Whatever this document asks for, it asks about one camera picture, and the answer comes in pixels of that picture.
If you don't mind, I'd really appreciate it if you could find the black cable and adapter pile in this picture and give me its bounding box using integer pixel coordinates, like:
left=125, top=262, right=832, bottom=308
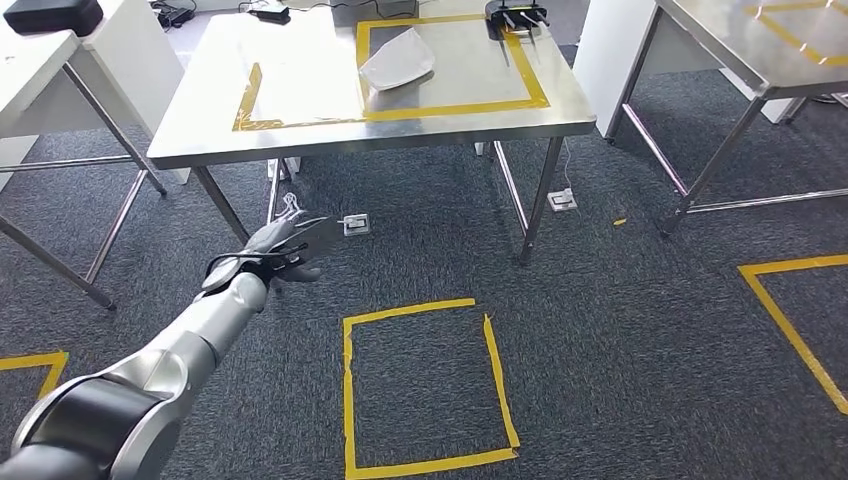
left=150, top=0, right=197, bottom=28

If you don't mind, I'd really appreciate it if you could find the plain white plastic part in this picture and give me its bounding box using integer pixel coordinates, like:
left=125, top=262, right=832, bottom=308
left=357, top=26, right=437, bottom=93

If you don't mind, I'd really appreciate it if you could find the black hard case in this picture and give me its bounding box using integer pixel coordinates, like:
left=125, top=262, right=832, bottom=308
left=3, top=0, right=105, bottom=38

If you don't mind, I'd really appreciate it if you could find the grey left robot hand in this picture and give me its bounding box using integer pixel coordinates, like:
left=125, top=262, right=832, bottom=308
left=241, top=211, right=324, bottom=286

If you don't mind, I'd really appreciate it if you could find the yellow floor tape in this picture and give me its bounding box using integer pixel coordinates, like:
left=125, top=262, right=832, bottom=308
left=342, top=298, right=521, bottom=480
left=0, top=351, right=70, bottom=399
left=738, top=254, right=848, bottom=417

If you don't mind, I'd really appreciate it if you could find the yellow angled tape strip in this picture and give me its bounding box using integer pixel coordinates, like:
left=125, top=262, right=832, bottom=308
left=231, top=62, right=366, bottom=132

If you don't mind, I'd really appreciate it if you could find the black device with metal rods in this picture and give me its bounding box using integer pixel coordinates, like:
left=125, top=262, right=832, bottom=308
left=484, top=0, right=551, bottom=68

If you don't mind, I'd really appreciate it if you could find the steel frame table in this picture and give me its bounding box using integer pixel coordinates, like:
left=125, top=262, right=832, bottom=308
left=0, top=29, right=167, bottom=311
left=606, top=0, right=848, bottom=236

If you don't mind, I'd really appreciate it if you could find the white coiled cable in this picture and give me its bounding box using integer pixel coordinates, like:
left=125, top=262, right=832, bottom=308
left=274, top=193, right=346, bottom=227

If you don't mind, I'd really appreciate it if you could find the yellow rectangular tape frame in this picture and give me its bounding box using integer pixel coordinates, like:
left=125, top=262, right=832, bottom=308
left=356, top=13, right=551, bottom=124

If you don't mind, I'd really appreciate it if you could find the steel workbench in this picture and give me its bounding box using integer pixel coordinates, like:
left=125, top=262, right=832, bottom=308
left=146, top=0, right=598, bottom=266

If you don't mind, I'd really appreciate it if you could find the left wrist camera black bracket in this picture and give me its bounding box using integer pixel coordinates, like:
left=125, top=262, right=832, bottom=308
left=264, top=215, right=347, bottom=278

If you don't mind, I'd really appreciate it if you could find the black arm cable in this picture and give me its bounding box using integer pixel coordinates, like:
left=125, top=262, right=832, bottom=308
left=201, top=245, right=309, bottom=293

